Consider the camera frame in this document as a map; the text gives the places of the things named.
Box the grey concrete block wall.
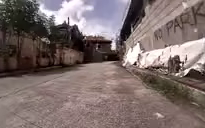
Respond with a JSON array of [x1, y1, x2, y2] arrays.
[[124, 0, 205, 73]]

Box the white tarpaulin sheets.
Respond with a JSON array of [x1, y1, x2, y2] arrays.
[[122, 36, 205, 78]]

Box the weedy roadside gutter strip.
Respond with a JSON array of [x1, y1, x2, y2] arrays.
[[123, 63, 205, 116]]

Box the large leafy tree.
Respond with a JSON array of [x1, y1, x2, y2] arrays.
[[0, 0, 58, 43]]

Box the dark building above wall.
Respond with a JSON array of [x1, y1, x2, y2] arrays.
[[119, 0, 151, 43]]

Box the dark roofed house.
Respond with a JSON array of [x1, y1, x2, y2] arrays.
[[53, 17, 86, 53]]

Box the brown roofed building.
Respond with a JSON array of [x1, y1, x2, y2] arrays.
[[83, 35, 119, 64]]

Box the grey concrete road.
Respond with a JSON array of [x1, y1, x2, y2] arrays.
[[0, 60, 205, 128]]

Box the weathered pale boundary wall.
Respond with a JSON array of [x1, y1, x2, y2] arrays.
[[0, 30, 85, 75]]

